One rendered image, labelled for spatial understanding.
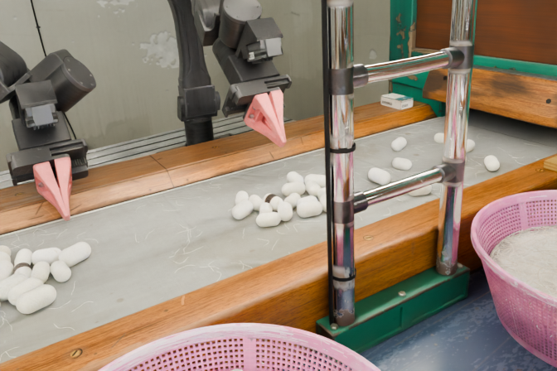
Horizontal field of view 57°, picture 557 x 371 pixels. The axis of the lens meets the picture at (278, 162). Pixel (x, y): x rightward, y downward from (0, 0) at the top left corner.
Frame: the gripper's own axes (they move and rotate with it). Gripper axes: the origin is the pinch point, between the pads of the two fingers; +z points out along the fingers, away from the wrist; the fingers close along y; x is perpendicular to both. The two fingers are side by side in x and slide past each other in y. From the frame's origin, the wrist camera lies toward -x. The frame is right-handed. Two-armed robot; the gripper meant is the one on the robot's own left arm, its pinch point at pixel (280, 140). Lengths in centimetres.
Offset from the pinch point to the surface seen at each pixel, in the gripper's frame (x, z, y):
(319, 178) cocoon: 1.2, 7.1, 3.5
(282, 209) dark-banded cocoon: -2.3, 11.2, -6.3
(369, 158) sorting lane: 6.0, 4.3, 17.5
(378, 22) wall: 74, -84, 119
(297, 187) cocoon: 1.2, 7.4, -0.6
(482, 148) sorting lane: 0.4, 11.0, 35.5
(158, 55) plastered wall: 147, -146, 50
